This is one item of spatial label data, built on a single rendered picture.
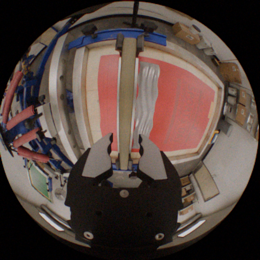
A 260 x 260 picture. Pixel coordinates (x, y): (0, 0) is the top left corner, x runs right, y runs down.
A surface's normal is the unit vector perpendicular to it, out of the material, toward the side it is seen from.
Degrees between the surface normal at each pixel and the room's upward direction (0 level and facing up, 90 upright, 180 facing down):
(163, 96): 0
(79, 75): 0
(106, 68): 0
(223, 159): 90
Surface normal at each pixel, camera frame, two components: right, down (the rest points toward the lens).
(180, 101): 0.01, 0.49
